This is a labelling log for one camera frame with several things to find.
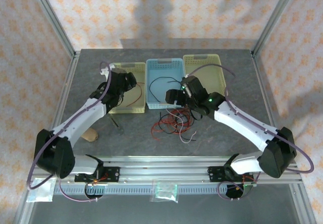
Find red cable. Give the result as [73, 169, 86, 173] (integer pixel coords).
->
[150, 119, 177, 141]
[125, 82, 145, 107]

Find white cable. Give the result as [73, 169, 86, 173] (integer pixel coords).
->
[176, 114, 197, 144]
[165, 109, 183, 124]

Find black cable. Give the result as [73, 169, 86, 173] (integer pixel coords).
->
[148, 76, 183, 104]
[174, 107, 195, 134]
[157, 110, 177, 131]
[161, 123, 197, 143]

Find pile of red black wires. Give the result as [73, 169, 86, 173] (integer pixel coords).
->
[161, 109, 194, 135]

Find blue perforated plastic basket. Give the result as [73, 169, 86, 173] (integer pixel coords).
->
[145, 58, 189, 110]

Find yellow perforated plastic basket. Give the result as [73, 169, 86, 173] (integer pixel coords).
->
[107, 62, 147, 115]
[183, 54, 229, 104]

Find tan wooden paddle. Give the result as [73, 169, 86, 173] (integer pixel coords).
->
[81, 129, 99, 142]

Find clear plastic bag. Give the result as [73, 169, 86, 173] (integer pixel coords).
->
[150, 180, 179, 204]

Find white plastic bag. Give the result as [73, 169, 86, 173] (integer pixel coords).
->
[26, 177, 56, 203]

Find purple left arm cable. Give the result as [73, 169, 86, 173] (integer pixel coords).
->
[26, 61, 113, 202]

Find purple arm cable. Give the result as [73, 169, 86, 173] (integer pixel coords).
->
[26, 61, 113, 202]
[186, 64, 315, 201]

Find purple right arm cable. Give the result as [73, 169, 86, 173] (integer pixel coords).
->
[186, 64, 315, 201]

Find aluminium side rail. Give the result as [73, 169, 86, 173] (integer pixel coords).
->
[251, 51, 318, 224]
[14, 49, 81, 224]

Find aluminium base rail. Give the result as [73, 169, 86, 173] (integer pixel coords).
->
[25, 155, 302, 184]

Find aluminium frame post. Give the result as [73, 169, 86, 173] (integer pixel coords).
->
[251, 0, 302, 57]
[27, 0, 78, 60]

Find grey slotted cable duct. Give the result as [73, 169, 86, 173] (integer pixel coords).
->
[54, 184, 254, 195]

